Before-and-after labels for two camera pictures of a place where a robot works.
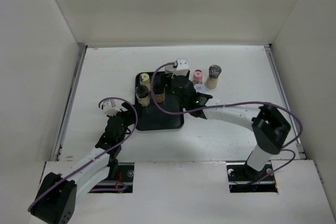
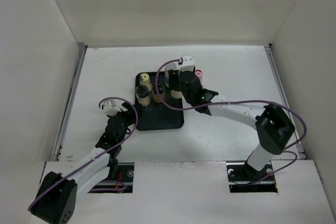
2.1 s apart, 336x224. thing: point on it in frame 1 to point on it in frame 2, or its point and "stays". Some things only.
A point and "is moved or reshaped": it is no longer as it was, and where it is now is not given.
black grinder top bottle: x=142 y=93 stays
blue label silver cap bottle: x=169 y=68 stays
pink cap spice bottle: x=197 y=78 stays
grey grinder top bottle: x=214 y=71 is moved or reshaped
